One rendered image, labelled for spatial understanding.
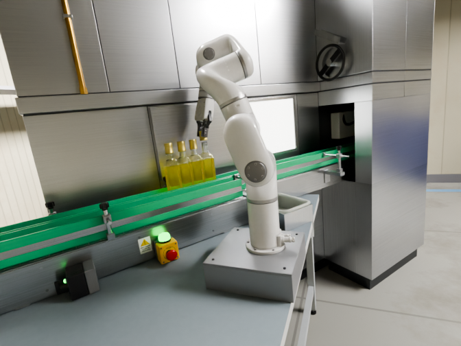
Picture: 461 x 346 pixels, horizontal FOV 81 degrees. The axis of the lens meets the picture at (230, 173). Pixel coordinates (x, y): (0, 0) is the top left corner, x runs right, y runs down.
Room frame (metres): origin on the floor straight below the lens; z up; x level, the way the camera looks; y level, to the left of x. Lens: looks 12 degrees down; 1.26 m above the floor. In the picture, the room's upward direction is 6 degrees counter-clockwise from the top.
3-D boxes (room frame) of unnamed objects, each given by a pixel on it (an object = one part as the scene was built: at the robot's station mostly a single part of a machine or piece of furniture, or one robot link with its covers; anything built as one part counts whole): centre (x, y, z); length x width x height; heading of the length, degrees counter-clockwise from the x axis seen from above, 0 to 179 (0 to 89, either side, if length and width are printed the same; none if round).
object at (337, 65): (1.76, -0.69, 1.49); 0.21 x 0.05 x 0.21; 31
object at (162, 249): (0.93, 0.27, 0.79); 0.07 x 0.07 x 0.07; 31
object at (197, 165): (1.23, 0.15, 0.99); 0.06 x 0.06 x 0.21; 30
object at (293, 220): (1.21, -0.20, 0.79); 0.27 x 0.17 x 0.08; 31
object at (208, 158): (1.26, 0.11, 0.99); 0.06 x 0.06 x 0.21; 31
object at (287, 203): (1.19, -0.22, 0.80); 0.22 x 0.17 x 0.09; 31
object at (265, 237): (0.80, -0.10, 0.91); 0.16 x 0.13 x 0.15; 76
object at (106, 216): (0.86, 0.42, 0.94); 0.07 x 0.04 x 0.13; 31
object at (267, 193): (0.79, -0.09, 1.07); 0.13 x 0.10 x 0.16; 168
